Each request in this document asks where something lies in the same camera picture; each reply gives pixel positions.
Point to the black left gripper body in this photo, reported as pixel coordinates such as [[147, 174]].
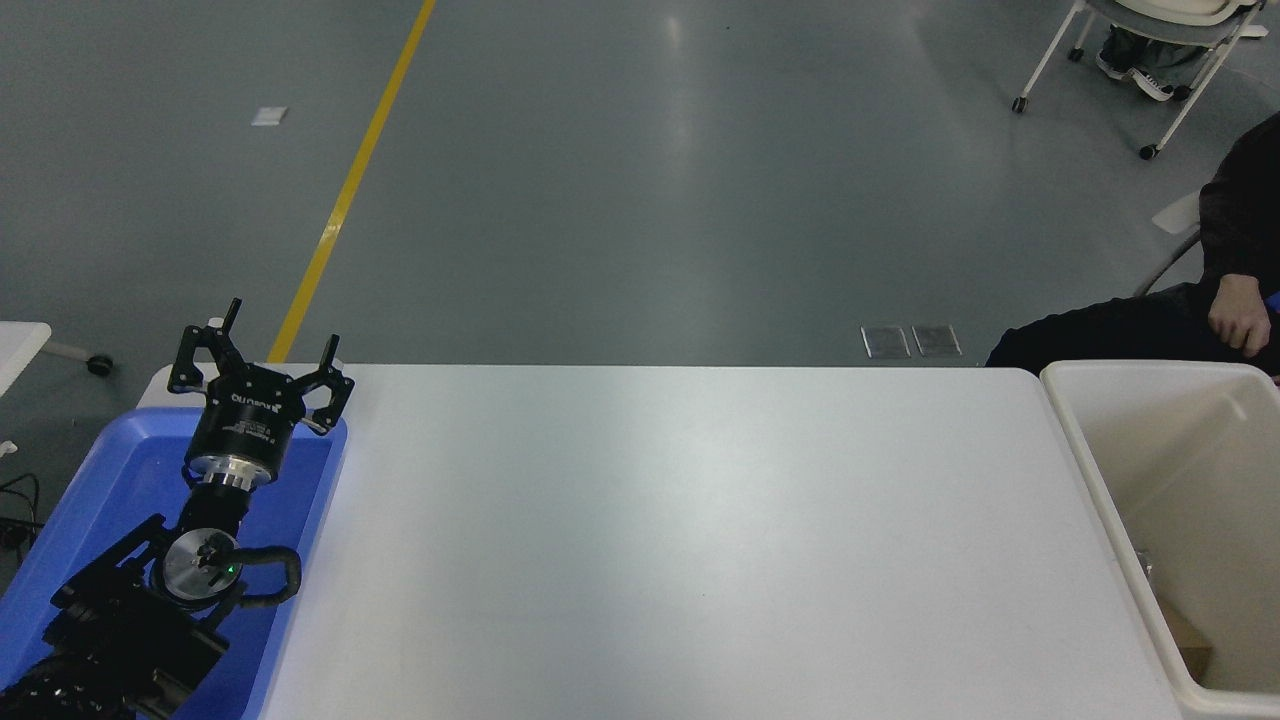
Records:
[[245, 426]]

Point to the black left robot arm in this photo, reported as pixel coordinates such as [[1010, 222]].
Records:
[[110, 620]]

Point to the person's hand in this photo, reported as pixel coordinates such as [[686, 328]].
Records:
[[1240, 315]]

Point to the blue plastic tray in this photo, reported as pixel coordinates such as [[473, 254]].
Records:
[[120, 470]]

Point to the white side table with caster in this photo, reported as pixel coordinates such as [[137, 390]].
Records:
[[20, 345]]

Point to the metal floor plate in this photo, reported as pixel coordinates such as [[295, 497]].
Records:
[[937, 340], [886, 341]]

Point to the person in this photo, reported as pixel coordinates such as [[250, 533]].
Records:
[[1100, 335], [1150, 70]]

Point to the white chair with metal leg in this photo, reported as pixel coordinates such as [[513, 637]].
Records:
[[1178, 212]]

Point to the large pale plastic bin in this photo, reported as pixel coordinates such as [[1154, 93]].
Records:
[[1200, 480]]

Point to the white rolling chair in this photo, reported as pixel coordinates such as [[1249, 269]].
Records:
[[1150, 30]]

